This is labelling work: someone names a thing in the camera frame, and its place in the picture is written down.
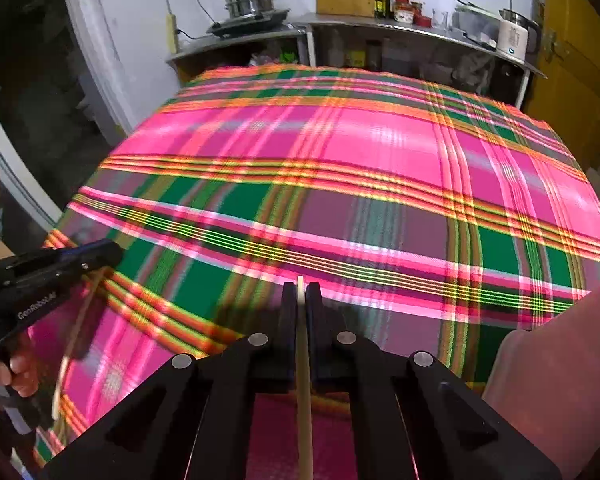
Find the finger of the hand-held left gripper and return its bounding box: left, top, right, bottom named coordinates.
left=0, top=239, right=124, bottom=289

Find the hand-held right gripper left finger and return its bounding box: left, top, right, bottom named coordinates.
left=40, top=282, right=299, bottom=480

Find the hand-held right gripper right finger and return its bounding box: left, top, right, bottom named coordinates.
left=305, top=282, right=563, bottom=480

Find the cream chopstick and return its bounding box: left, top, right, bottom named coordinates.
left=297, top=275, right=314, bottom=480

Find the brown wooden chopstick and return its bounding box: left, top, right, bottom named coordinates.
left=50, top=266, right=106, bottom=423

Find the person's left hand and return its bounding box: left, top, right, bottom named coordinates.
left=0, top=332, right=42, bottom=412

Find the pink green plaid blanket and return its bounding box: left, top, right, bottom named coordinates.
left=30, top=62, right=600, bottom=467

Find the black cooktop stove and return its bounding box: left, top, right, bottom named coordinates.
left=207, top=10, right=292, bottom=40

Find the metal counter shelf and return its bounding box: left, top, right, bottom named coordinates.
left=166, top=12, right=549, bottom=109

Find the grey dish container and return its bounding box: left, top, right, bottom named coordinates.
left=452, top=4, right=501, bottom=51

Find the white electric kettle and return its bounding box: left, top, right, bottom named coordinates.
left=496, top=8, right=541, bottom=64

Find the yellow wooden door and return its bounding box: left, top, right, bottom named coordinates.
left=522, top=0, right=600, bottom=172

